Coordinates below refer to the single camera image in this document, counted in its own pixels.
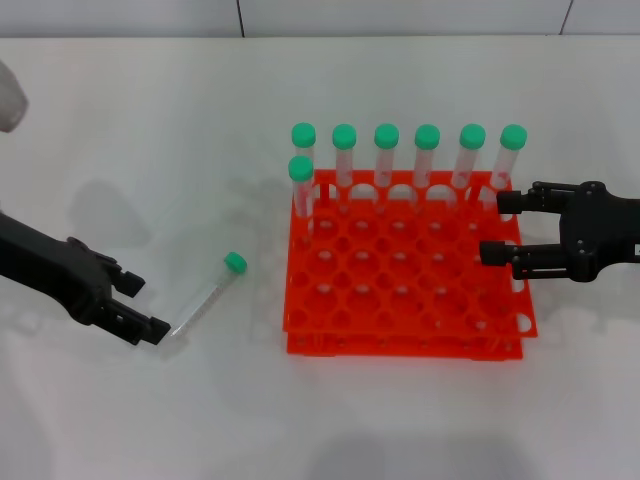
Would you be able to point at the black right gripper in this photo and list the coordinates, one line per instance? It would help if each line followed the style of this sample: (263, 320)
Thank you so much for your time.
(600, 230)

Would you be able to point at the orange test tube rack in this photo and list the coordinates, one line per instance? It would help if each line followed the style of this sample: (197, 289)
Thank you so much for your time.
(450, 352)

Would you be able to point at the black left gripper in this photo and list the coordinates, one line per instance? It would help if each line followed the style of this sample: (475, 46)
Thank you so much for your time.
(50, 270)

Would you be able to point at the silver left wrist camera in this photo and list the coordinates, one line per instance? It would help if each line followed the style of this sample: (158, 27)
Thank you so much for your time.
(10, 100)

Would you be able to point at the green-capped test tube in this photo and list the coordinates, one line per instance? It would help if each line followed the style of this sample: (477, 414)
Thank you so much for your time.
(387, 136)
(344, 136)
(473, 136)
(210, 295)
(301, 167)
(427, 136)
(304, 135)
(514, 137)

